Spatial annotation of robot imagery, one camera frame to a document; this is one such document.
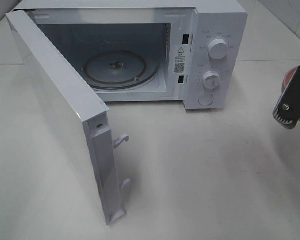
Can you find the upper white power knob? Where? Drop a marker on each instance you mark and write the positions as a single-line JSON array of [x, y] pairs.
[[217, 48]]

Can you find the pink plate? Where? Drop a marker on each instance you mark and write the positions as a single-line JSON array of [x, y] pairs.
[[288, 77]]

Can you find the white timer knob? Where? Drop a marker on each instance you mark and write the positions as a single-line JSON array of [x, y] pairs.
[[211, 80]]

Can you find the white microwave oven body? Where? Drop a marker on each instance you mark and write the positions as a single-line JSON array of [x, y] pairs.
[[175, 33]]

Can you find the glass microwave turntable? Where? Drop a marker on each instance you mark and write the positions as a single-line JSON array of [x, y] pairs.
[[116, 70]]

